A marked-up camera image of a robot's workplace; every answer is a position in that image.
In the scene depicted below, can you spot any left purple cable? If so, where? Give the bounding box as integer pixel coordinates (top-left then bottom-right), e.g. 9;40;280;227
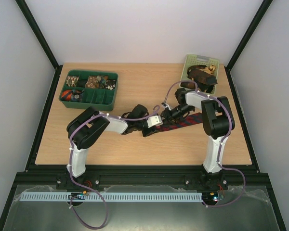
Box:
68;104;160;229

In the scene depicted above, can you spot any red navy striped tie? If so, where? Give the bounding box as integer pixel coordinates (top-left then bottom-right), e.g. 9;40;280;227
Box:
156;113;203;132

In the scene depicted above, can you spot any light green plastic basket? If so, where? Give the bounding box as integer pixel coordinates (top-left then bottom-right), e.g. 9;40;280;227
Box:
180;54;220;94

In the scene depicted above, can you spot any rolled tie brown white pattern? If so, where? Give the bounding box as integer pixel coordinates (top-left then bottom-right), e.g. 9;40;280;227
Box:
66;76;79;87

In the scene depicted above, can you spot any rolled tie orange brown pattern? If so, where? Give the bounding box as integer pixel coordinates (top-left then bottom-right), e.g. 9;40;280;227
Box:
85;76;99;89

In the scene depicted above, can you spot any rolled tie red orange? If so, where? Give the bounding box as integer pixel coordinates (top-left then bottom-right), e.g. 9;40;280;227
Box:
60;90;74;102

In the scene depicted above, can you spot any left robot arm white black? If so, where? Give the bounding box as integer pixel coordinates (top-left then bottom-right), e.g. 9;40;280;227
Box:
66;104;163;178

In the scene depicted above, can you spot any light blue cable duct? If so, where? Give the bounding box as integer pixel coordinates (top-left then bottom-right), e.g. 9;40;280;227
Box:
20;192;203;203

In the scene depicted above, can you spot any black aluminium frame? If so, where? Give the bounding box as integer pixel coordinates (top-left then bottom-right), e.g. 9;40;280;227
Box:
0;0;286;231

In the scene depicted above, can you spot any pile of brown ties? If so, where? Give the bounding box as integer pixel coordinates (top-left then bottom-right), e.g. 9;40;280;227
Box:
185;65;218;93

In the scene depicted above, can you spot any rolled tie grey patterned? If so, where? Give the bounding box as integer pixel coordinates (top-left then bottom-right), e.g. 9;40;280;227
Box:
71;90;84;103

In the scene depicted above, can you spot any rolled tie teal brown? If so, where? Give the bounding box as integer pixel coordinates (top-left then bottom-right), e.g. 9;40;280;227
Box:
96;75;108;89

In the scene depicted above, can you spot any green compartment tray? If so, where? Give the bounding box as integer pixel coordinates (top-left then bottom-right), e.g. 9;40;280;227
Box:
58;69;118;111

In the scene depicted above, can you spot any purple cable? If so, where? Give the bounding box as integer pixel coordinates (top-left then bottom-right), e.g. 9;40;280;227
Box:
161;80;246;208
68;104;160;229

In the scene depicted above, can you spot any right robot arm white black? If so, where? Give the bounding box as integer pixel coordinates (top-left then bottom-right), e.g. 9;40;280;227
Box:
161;88;235;189

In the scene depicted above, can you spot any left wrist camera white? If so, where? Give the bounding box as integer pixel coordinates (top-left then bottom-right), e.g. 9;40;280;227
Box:
146;115;163;128

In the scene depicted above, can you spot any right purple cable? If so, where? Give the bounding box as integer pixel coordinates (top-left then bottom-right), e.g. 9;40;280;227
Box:
161;80;246;208

